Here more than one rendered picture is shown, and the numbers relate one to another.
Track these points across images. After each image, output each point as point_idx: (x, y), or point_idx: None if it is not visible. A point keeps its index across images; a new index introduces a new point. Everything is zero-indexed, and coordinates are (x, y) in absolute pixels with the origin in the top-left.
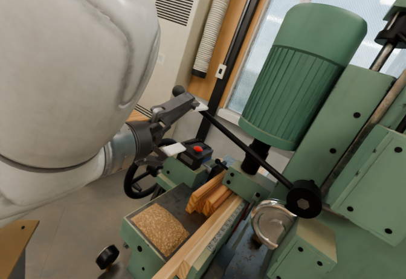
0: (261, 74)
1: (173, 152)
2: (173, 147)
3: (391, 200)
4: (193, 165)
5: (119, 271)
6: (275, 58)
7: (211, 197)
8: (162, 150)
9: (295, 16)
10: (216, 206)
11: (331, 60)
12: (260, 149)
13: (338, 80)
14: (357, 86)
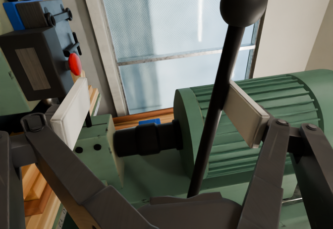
0: (274, 106)
1: (76, 138)
2: (79, 106)
3: None
4: (40, 94)
5: None
6: (302, 115)
7: (38, 182)
8: (52, 125)
9: None
10: (44, 208)
11: None
12: (163, 148)
13: (283, 174)
14: (282, 187)
